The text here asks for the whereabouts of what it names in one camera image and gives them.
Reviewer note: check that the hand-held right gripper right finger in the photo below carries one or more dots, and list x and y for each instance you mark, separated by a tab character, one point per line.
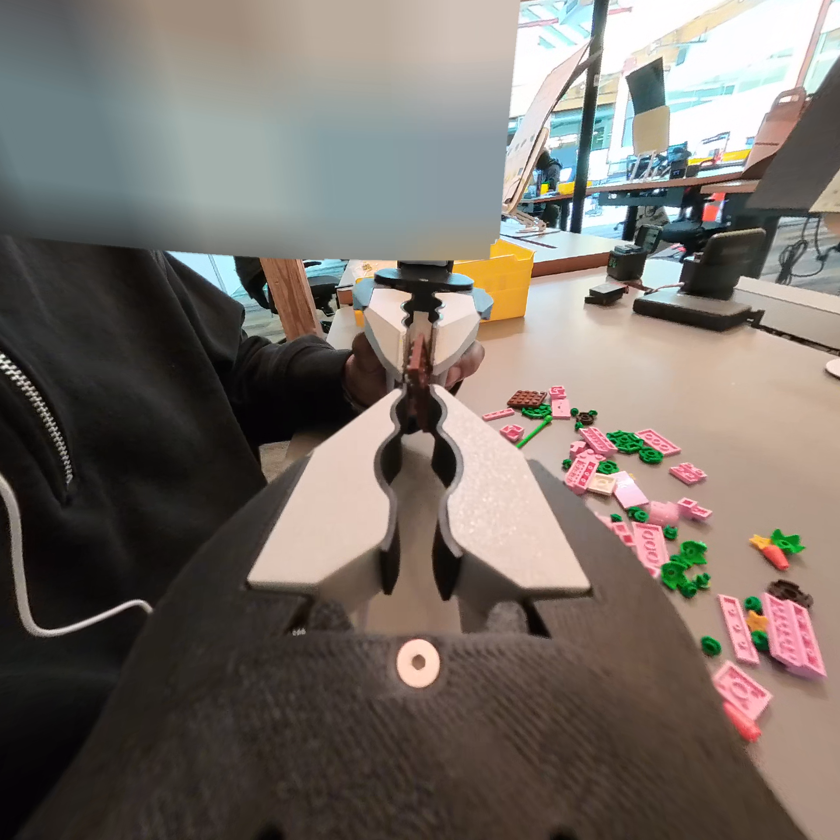
518	525

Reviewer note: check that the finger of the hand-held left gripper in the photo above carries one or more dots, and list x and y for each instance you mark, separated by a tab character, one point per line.
387	328
454	334

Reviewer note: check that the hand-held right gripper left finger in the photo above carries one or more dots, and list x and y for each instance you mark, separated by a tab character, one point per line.
321	525

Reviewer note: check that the brown square toy plate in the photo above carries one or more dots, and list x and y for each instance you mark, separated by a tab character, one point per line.
420	394
527	399

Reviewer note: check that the person's left forearm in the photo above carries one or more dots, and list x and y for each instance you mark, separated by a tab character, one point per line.
295	387

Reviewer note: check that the person's left hand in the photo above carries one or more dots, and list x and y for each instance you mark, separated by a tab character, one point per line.
361	380

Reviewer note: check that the clear plastic bag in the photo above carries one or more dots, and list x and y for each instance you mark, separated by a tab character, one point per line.
367	272

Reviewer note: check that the yellow plastic bin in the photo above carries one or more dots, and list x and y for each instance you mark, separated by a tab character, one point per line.
502	282

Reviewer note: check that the black office chair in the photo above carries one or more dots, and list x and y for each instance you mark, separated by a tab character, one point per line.
323	289

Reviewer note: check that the green toy stem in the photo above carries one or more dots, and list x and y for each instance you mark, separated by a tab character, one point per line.
533	435

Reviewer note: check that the cream square toy plate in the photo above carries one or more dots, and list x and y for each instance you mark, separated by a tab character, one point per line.
601	485

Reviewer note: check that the flat small black device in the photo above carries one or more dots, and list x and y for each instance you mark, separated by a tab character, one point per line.
607	292

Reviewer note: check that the wooden display easel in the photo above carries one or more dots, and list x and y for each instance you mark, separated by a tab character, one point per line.
525	151

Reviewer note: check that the small black battery box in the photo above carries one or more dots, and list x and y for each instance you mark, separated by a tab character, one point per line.
623	262

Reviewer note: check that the black pole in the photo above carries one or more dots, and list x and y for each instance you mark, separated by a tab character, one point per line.
586	131

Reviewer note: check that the yellow toy star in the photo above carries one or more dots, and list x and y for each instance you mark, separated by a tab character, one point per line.
760	543
757	621

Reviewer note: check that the black dock device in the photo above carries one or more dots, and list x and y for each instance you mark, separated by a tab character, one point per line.
695	308

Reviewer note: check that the long wooden desk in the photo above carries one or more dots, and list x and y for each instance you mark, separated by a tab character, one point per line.
656	186

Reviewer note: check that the coral toy cone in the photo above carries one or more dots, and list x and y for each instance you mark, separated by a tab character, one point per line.
743	724
778	558

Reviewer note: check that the pile of pink toy bricks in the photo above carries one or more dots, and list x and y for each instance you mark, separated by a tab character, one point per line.
794	633

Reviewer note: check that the black panel on cardboard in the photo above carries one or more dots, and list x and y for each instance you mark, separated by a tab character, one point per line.
646	85

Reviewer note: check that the brown paper bag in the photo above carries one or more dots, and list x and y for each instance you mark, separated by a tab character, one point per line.
781	131

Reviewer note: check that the dark grey board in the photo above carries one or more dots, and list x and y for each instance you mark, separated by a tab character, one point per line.
807	151

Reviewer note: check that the wooden post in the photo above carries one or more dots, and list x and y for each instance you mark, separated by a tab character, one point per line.
289	295

